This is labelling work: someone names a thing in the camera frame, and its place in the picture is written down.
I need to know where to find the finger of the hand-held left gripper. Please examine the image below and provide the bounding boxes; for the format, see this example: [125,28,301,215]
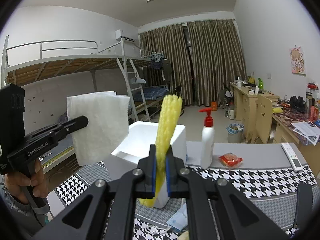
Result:
[24,115,89,144]

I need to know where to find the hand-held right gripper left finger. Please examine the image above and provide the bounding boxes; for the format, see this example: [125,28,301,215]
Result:
[32,144,157,240]

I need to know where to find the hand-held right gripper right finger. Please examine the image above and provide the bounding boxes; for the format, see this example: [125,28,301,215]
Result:
[165,145,295,240]

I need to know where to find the white foam sheet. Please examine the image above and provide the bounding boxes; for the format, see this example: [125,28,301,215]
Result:
[66,91,130,166]

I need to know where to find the white foam box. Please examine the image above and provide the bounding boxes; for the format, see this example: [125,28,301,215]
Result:
[111,121,188,209]

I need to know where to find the blue face mask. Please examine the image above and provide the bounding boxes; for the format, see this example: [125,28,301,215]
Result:
[166,200,189,233]

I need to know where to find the yellow foam net sleeve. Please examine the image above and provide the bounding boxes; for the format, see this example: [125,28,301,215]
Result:
[139,94,182,208]

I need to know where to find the person's left forearm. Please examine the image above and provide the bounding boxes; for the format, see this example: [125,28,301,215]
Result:
[0,177,47,234]

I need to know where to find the person's left hand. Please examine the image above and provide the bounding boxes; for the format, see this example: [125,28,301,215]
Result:
[4,159,49,205]

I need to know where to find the white pump bottle red cap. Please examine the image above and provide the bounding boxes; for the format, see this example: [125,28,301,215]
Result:
[199,107,215,170]

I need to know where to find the metal bunk bed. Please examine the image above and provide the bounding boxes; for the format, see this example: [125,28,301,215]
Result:
[1,35,173,175]

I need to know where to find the red snack packet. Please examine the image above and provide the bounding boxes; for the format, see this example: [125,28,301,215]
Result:
[219,153,243,168]

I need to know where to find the white bunk ladder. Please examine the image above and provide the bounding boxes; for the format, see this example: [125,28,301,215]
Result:
[116,58,152,128]

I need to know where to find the blue trash bin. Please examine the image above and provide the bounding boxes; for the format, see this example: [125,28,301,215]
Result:
[227,124,245,143]

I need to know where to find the blue plaid bedding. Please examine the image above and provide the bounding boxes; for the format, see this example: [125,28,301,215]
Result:
[131,85,169,100]

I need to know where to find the black tripod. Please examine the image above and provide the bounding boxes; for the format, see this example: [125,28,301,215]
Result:
[174,84,184,110]

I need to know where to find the houndstooth tablecloth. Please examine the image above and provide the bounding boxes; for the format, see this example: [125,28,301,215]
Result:
[55,142,317,240]

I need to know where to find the dark hanging clothes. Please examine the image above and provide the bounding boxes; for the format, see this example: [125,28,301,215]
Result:
[150,57,172,80]

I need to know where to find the white air conditioner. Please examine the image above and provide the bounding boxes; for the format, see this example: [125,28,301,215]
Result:
[115,29,137,42]

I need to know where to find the light wooden desk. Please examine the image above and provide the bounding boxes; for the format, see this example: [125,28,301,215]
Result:
[230,82,280,130]
[271,104,320,178]

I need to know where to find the brown curtain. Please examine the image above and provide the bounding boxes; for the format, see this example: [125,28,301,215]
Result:
[139,24,194,107]
[187,19,247,108]

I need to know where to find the wooden smiley chair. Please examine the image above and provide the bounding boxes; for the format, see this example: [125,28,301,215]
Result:
[252,94,279,144]

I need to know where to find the white remote control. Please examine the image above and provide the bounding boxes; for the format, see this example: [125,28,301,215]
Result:
[281,142,303,172]

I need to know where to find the printed paper sheets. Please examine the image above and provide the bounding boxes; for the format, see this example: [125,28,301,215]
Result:
[291,121,320,143]

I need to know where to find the cluster of desk bottles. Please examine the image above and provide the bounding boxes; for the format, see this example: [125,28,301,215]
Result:
[305,82,320,121]

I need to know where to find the cartoon wall poster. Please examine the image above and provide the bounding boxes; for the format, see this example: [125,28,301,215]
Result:
[289,45,307,75]

